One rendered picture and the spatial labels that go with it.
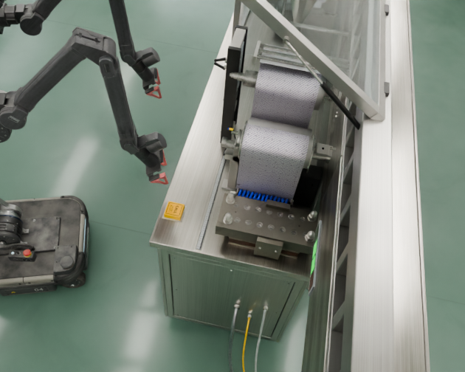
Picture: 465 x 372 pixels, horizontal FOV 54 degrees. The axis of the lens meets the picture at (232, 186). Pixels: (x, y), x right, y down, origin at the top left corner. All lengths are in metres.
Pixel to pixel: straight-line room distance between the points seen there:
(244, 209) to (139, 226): 1.29
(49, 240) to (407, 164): 1.92
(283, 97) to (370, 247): 0.88
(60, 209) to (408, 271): 2.05
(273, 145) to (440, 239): 1.91
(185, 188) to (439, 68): 3.16
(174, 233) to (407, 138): 0.95
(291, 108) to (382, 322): 1.05
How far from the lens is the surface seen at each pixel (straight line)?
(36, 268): 2.66
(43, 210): 2.84
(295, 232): 1.76
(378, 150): 1.23
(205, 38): 4.32
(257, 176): 1.76
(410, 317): 1.26
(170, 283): 2.16
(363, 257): 1.03
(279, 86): 1.76
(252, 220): 1.76
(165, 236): 1.86
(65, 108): 3.72
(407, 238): 1.37
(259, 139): 1.65
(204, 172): 2.04
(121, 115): 1.58
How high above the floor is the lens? 2.51
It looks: 53 degrees down
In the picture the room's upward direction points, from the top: 7 degrees clockwise
